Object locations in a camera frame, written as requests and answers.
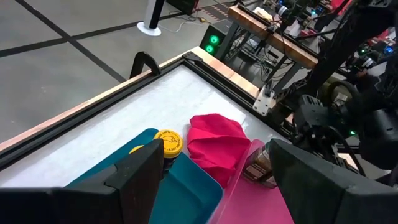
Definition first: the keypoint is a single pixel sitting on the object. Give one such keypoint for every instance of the white metal bracket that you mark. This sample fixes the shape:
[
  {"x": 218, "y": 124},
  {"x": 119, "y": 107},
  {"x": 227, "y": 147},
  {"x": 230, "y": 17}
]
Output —
[{"x": 263, "y": 102}]

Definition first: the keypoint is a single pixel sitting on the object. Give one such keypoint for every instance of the pink plastic bin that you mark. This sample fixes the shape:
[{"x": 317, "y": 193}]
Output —
[{"x": 248, "y": 205}]

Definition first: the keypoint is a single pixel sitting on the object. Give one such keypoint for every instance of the white post with round base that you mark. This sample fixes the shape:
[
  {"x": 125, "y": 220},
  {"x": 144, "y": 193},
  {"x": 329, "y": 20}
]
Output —
[{"x": 149, "y": 29}]

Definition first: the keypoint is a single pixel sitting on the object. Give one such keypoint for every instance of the red cloth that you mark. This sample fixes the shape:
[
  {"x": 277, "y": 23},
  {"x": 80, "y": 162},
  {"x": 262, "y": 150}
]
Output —
[{"x": 214, "y": 146}]

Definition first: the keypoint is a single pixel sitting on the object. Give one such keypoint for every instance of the neighbouring wooden workbench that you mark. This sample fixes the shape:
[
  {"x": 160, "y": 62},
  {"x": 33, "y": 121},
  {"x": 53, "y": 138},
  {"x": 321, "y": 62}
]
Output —
[{"x": 280, "y": 40}]

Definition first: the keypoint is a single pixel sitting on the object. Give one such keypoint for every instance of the black aluminium table frame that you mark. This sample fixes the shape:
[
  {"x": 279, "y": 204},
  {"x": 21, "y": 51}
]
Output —
[{"x": 93, "y": 116}]

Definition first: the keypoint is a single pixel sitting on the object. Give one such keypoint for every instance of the blue plastic bin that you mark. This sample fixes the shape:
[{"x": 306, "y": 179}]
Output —
[{"x": 186, "y": 199}]

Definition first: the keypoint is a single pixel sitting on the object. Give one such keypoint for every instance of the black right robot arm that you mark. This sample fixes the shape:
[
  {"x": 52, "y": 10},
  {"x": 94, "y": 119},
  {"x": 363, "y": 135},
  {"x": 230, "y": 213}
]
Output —
[{"x": 382, "y": 130}]

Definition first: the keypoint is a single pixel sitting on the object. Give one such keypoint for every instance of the black computer with green fans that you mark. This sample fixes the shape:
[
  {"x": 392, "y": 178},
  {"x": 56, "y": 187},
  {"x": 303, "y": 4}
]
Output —
[{"x": 214, "y": 43}]

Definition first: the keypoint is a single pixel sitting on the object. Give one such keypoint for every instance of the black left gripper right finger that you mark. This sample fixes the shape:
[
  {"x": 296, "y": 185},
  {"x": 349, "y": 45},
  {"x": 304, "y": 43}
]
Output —
[{"x": 304, "y": 193}]

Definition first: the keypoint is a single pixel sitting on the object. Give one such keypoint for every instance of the yellow-lid spice jar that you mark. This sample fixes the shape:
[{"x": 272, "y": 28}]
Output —
[
  {"x": 136, "y": 150},
  {"x": 169, "y": 141}
]

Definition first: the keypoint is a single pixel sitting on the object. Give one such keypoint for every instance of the black upright frame post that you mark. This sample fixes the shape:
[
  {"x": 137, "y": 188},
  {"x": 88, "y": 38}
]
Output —
[{"x": 351, "y": 40}]

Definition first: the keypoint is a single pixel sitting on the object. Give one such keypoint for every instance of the brown-lid spice grinder jar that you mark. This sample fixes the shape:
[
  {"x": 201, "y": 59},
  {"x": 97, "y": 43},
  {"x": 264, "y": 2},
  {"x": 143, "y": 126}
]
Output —
[{"x": 259, "y": 168}]

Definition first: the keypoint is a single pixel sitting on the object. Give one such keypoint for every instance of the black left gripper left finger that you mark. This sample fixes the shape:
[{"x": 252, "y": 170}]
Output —
[{"x": 140, "y": 186}]

